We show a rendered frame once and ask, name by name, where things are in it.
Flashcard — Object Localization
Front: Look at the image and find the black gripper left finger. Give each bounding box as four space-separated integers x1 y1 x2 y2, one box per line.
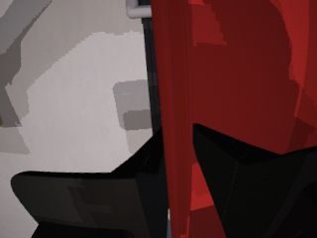
11 127 169 238

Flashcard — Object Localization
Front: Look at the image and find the grey cylinder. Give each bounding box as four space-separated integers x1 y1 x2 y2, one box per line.
166 219 171 238

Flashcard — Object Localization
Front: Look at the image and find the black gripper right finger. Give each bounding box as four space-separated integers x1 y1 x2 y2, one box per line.
193 124 317 238

